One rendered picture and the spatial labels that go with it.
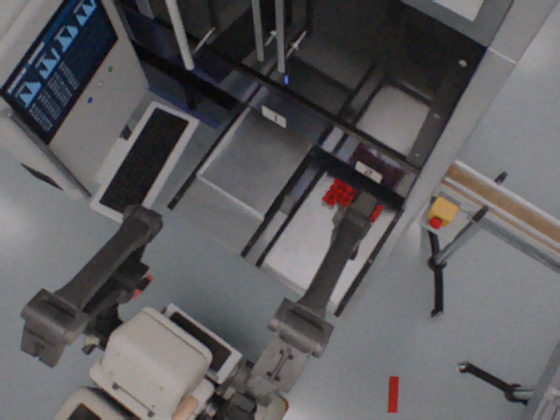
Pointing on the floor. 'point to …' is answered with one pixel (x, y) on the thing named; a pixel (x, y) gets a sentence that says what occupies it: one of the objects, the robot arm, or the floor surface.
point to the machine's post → (477, 98)
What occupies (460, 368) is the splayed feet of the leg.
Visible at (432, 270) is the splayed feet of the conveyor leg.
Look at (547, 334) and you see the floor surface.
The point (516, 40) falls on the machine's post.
